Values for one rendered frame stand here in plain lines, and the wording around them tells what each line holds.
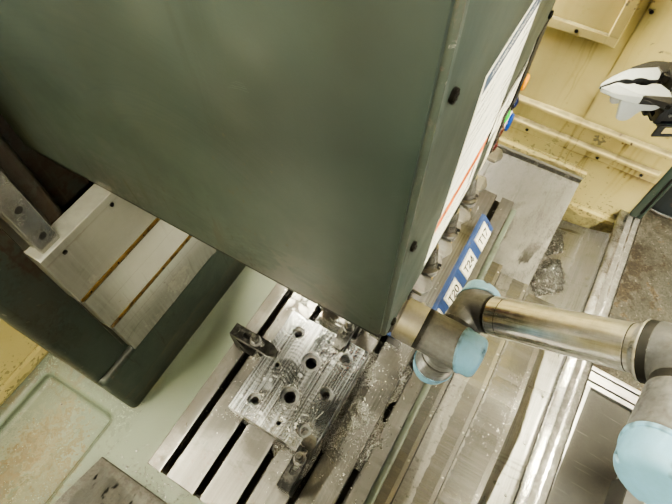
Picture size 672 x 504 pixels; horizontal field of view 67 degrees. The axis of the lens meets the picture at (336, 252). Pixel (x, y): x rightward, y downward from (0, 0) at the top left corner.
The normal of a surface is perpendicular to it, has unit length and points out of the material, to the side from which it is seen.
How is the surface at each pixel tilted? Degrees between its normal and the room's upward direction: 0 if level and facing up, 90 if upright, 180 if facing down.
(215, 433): 0
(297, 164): 90
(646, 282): 0
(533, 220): 24
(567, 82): 90
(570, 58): 90
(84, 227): 91
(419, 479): 8
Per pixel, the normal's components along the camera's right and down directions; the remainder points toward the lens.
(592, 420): 0.00, -0.50
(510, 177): -0.20, -0.16
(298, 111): -0.51, 0.74
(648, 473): -0.69, 0.58
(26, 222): 0.87, 0.43
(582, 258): -0.26, -0.61
